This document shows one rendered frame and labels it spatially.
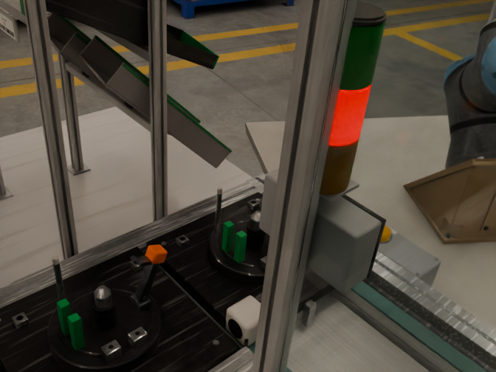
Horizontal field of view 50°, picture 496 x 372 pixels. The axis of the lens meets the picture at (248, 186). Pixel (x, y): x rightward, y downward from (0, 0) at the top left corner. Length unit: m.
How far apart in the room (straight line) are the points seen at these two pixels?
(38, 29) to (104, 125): 0.72
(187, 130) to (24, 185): 0.43
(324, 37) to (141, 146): 0.96
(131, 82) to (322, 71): 0.48
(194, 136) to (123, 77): 0.18
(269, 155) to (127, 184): 0.35
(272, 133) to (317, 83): 1.00
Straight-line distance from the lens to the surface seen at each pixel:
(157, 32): 0.79
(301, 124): 0.43
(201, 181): 1.19
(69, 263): 0.85
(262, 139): 1.37
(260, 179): 1.03
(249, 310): 0.73
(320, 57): 0.40
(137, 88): 0.85
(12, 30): 0.78
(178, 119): 0.91
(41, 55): 0.72
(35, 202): 1.16
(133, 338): 0.68
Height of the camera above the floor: 1.53
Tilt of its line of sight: 34 degrees down
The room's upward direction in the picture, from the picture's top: 6 degrees clockwise
